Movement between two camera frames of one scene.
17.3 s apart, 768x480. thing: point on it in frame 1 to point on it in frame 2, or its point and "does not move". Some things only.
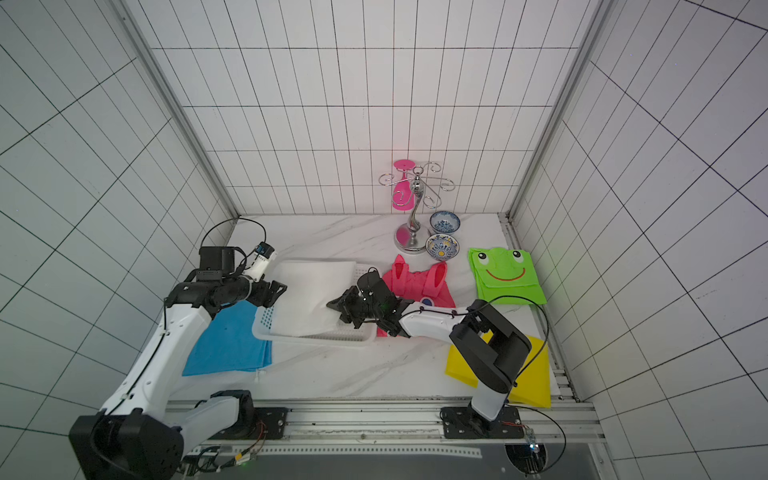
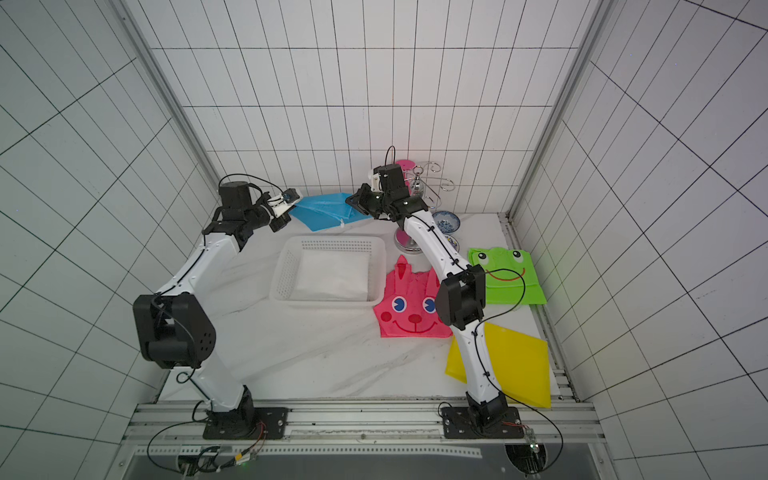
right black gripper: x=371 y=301 to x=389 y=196
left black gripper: x=262 y=287 to x=279 y=222
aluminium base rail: x=399 y=428 does not move
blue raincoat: x=229 y=344 to x=326 y=212
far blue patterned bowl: x=445 y=222 does not move
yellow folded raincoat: x=532 y=385 does not move
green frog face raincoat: x=505 y=276 does not move
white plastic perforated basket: x=263 y=324 to x=329 y=271
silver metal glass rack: x=410 y=238 does not move
